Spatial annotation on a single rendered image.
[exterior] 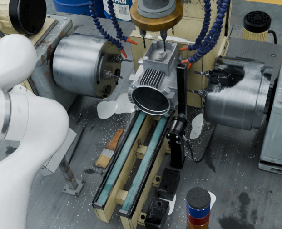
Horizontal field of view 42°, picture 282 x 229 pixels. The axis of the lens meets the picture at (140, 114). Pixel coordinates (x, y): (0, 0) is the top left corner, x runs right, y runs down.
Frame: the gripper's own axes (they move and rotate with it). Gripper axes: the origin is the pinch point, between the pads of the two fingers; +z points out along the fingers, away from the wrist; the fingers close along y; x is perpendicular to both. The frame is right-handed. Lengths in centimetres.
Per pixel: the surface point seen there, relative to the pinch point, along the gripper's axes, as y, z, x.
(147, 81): 29.1, 17.7, -20.5
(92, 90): 25.0, 9.6, 0.9
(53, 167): -11.8, 10.4, -3.8
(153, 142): 16.1, 36.0, -13.4
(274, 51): 94, 67, -33
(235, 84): 32, 34, -47
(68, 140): -0.9, 10.1, -3.6
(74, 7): 175, 4, 136
